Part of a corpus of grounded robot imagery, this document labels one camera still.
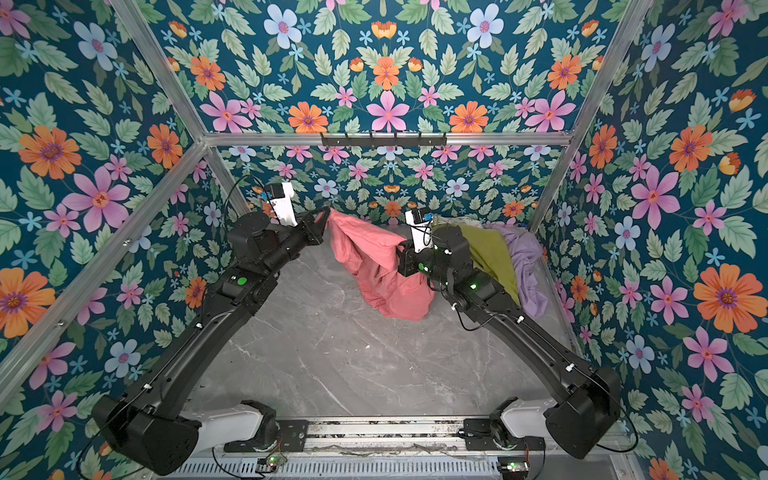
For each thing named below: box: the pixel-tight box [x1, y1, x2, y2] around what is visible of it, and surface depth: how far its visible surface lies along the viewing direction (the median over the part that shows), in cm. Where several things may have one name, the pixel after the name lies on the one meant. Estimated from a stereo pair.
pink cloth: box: [327, 209, 435, 321], surface depth 76 cm
